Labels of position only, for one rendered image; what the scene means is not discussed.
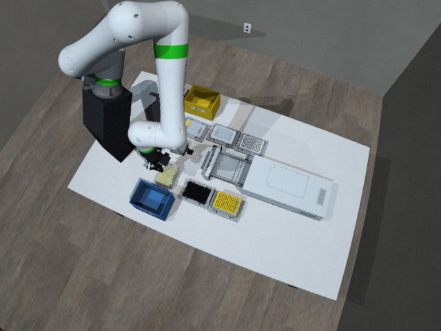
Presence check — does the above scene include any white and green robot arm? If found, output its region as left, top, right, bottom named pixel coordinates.
left=59, top=1, right=189, bottom=159

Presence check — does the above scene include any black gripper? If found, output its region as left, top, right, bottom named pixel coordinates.
left=145, top=148, right=163, bottom=173

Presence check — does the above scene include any blue waste bin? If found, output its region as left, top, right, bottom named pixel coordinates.
left=129, top=180, right=175, bottom=221

